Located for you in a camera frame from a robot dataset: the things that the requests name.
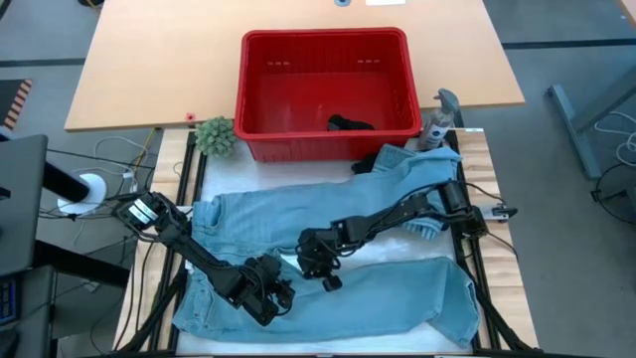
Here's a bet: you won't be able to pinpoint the gray metal table leg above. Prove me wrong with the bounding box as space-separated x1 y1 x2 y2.
547 63 636 181

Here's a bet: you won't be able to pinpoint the light wooden desk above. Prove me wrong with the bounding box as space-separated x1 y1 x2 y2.
64 0 527 133

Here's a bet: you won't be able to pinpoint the black aluminium table frame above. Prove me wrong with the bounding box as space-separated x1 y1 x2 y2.
112 127 541 358

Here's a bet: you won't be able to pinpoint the dark denim jeans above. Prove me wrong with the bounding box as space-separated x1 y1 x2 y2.
351 151 380 175

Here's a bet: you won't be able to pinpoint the white floor cable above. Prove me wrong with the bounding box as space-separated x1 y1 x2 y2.
592 110 636 169

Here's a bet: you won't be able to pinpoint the striped light blue shirt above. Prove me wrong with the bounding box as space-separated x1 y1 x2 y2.
401 218 448 242

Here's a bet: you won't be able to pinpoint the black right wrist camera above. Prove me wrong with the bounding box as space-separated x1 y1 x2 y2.
321 273 344 293

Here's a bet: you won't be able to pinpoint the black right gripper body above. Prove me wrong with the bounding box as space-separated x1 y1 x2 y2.
296 225 350 279

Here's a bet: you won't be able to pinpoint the red plastic laundry bin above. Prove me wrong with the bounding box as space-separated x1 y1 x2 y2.
233 26 424 164

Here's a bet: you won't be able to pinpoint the black printed garment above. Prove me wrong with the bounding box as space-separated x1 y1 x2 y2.
326 113 377 132

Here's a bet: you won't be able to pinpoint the gray equipment case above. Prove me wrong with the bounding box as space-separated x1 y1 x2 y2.
0 265 57 358

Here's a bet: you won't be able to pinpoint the black orange striped mat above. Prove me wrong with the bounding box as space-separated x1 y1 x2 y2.
0 78 35 133

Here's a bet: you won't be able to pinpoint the plain light blue garment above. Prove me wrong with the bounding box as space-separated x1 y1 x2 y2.
171 143 482 349

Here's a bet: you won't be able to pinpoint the potted green artificial plant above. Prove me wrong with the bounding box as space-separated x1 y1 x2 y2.
193 115 239 160

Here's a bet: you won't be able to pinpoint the white round floor plate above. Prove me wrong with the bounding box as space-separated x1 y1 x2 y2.
56 172 108 216

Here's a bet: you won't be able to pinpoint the black floor cable loop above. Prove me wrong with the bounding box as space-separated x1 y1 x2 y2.
589 162 636 231

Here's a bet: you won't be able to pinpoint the clear spray bottle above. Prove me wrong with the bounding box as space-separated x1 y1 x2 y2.
416 88 462 152

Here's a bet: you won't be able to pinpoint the black desk beam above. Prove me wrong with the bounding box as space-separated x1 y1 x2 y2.
32 158 131 288

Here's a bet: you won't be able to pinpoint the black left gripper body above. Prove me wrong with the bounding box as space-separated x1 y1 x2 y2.
233 253 297 328

